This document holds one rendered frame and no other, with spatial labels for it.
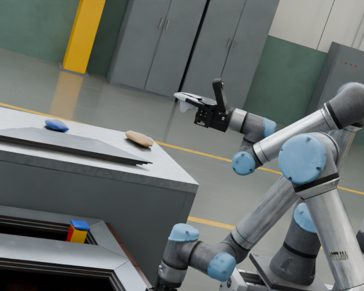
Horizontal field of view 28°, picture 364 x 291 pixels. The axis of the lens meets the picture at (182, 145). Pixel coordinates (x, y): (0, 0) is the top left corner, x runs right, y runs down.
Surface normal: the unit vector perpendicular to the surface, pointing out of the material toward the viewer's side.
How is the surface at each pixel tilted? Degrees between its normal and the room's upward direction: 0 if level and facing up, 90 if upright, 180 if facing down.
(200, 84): 90
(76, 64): 90
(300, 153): 84
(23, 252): 0
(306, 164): 84
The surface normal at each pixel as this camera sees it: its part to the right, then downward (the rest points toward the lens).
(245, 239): -0.17, 0.33
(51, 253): 0.30, -0.93
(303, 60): 0.22, 0.30
